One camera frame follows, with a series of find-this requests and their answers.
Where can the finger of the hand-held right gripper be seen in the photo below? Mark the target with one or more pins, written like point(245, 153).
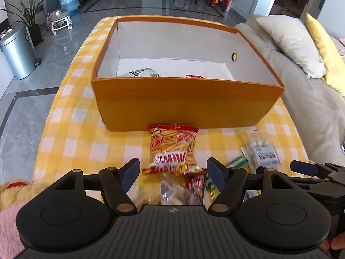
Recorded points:
point(304, 167)

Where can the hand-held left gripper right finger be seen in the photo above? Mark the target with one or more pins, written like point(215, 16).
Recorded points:
point(215, 173)

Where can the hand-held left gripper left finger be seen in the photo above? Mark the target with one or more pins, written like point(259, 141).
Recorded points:
point(131, 172)

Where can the yellow blue snack packet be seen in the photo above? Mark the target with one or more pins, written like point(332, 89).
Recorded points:
point(212, 191)

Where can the white printed snack packet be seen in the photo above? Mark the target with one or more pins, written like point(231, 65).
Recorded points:
point(262, 153)

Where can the clear snack packet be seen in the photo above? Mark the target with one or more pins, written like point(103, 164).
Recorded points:
point(172, 191)

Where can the red stick snack packet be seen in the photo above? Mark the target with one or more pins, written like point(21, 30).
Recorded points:
point(172, 145)

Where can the orange cardboard box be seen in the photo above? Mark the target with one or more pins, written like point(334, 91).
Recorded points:
point(175, 102)

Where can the small red snack packet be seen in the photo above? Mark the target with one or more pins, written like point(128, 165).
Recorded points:
point(193, 76)

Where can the white crinkled snack packet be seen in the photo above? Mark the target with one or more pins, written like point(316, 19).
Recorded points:
point(140, 72)

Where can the person's right hand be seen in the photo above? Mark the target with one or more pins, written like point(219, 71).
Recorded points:
point(337, 244)

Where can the beige sofa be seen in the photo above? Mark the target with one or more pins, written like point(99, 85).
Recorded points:
point(310, 108)

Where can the yellow checked tablecloth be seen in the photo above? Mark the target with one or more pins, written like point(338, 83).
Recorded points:
point(75, 129)

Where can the yellow plush toy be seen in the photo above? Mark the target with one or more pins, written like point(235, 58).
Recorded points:
point(16, 194)

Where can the yellow pillow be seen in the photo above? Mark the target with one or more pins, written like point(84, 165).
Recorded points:
point(326, 48)

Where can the beige pillow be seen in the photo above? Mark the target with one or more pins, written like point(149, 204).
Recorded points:
point(291, 40)

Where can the pink cloth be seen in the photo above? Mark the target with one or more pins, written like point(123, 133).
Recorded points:
point(8, 226)

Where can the silver pedal trash can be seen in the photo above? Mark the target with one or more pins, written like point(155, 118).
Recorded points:
point(17, 54)

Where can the small white rolling stool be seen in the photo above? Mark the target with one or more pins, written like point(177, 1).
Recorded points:
point(61, 19)

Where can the long-leaf potted plant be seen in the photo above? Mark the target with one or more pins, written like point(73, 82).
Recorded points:
point(27, 13)

